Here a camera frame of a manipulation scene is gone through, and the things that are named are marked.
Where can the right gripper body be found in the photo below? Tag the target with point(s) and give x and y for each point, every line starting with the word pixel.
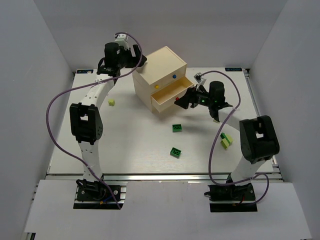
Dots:
pixel 192 97

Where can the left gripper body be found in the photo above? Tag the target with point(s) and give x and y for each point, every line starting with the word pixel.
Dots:
pixel 133 58

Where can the cream drawer cabinet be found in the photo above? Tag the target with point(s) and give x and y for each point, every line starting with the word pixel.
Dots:
pixel 159 64

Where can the green and lime lego stack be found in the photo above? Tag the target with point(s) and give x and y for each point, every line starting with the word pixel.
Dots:
pixel 226 140

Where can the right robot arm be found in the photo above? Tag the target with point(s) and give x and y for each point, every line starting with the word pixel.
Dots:
pixel 258 139

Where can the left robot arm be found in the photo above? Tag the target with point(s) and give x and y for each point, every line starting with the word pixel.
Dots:
pixel 85 120

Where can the green lego brick near cabinet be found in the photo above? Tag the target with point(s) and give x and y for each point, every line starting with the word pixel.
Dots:
pixel 176 128

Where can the green lego brick front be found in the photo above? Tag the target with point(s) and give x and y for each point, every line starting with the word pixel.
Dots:
pixel 175 152

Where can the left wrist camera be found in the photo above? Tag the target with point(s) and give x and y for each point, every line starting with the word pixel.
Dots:
pixel 122 40

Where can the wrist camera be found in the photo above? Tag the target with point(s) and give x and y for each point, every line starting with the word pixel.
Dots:
pixel 122 40
pixel 200 80

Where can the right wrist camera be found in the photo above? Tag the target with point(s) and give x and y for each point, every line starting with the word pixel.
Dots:
pixel 200 80

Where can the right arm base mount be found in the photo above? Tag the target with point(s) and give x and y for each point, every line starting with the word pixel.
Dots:
pixel 231 199

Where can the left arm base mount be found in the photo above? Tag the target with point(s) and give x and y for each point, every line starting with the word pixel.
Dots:
pixel 96 196

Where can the aluminium table rail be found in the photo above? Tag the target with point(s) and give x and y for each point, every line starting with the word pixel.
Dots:
pixel 158 177

